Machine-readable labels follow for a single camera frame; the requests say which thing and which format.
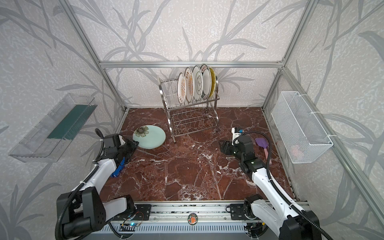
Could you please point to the orange sunburst plate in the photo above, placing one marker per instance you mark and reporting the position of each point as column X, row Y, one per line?
column 181, row 88
column 189, row 84

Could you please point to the white wire mesh basket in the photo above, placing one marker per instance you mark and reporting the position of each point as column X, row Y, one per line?
column 303, row 136

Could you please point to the pale green flower plate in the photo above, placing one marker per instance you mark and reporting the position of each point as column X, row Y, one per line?
column 149, row 136

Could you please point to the blue pen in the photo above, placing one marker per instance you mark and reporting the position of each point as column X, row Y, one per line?
column 119, row 168

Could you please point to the yellow woven pattern plate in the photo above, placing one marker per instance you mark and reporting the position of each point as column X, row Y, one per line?
column 213, row 81

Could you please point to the aluminium cage frame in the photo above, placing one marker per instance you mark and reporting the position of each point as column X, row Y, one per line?
column 360, row 180

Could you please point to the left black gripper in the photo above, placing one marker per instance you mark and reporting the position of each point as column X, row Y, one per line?
column 129, row 147

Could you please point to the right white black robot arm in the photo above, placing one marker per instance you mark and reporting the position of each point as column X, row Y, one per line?
column 287, row 219

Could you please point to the purple pink spatula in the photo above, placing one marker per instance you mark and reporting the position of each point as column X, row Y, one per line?
column 263, row 143

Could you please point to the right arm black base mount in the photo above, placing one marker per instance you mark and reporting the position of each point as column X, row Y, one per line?
column 237, row 212

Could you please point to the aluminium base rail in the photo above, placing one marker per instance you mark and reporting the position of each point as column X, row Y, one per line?
column 172, row 218

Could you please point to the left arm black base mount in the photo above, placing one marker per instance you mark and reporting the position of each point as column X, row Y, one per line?
column 142, row 213

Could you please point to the clear plastic wall tray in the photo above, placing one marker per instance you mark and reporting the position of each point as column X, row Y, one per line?
column 49, row 139

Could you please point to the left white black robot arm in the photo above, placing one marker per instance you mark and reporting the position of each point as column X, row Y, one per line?
column 81, row 211

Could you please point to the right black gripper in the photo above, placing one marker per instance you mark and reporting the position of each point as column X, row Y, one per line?
column 226, row 147

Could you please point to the round orange sticker badge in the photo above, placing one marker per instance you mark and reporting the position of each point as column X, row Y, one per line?
column 192, row 219

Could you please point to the white plate dark green rim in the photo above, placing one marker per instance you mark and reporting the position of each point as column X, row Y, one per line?
column 207, row 81

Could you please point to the steel two-tier dish rack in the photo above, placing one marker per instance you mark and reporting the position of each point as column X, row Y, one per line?
column 188, row 118

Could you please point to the white plate thin teal rim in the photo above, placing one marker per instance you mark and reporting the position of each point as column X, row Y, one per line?
column 198, row 83

